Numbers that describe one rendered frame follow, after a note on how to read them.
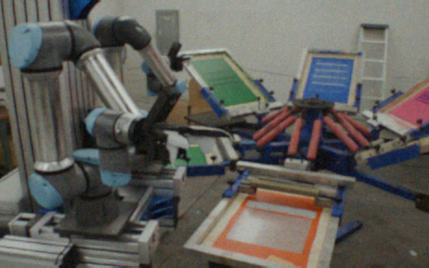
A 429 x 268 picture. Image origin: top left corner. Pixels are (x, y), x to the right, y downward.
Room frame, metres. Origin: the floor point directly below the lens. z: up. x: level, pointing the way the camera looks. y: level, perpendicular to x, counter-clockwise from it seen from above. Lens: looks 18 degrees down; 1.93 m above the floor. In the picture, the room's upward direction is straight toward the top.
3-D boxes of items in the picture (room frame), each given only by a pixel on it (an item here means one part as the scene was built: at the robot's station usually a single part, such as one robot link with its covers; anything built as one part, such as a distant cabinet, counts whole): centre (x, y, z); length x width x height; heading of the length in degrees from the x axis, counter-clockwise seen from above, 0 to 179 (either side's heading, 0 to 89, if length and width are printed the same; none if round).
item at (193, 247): (1.63, -0.29, 0.97); 0.79 x 0.58 x 0.04; 158
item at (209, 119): (3.14, -0.28, 0.91); 1.34 x 0.40 x 0.08; 38
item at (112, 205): (1.17, 0.40, 1.31); 0.15 x 0.15 x 0.10
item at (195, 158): (2.48, 0.21, 1.05); 1.08 x 0.61 x 0.23; 98
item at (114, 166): (0.92, 0.24, 1.56); 0.11 x 0.08 x 0.11; 147
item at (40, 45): (1.05, 0.47, 1.63); 0.15 x 0.12 x 0.55; 147
